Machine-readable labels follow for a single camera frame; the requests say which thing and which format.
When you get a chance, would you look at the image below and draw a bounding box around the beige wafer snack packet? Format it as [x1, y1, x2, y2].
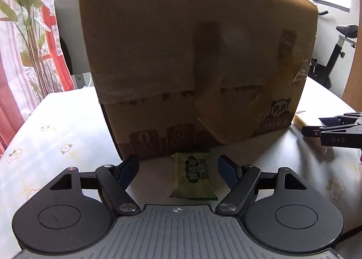
[293, 113, 313, 130]

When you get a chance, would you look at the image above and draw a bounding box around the green pineapple cake packet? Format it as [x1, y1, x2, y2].
[170, 152, 218, 201]

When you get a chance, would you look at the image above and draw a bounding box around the person's right hand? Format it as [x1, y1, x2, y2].
[359, 155, 362, 174]

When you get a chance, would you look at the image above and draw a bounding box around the black exercise bike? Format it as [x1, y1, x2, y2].
[308, 24, 358, 89]

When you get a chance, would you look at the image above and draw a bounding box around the brown cardboard box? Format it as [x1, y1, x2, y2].
[79, 0, 318, 159]

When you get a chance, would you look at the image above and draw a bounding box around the tall green plant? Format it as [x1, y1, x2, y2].
[1, 0, 56, 100]

